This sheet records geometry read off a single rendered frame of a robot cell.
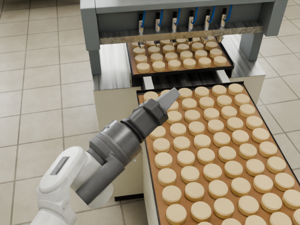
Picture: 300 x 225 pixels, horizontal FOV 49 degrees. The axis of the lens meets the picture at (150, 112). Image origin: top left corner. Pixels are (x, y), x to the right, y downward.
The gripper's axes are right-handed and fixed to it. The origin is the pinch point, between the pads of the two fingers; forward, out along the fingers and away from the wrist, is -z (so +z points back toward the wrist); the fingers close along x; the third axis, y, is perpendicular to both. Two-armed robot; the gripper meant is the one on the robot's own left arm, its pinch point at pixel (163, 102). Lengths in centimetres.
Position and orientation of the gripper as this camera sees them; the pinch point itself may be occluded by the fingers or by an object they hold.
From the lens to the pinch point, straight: 72.3
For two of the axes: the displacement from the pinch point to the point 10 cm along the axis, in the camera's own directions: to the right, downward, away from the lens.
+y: -6.5, -7.5, -1.1
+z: -7.0, 6.5, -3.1
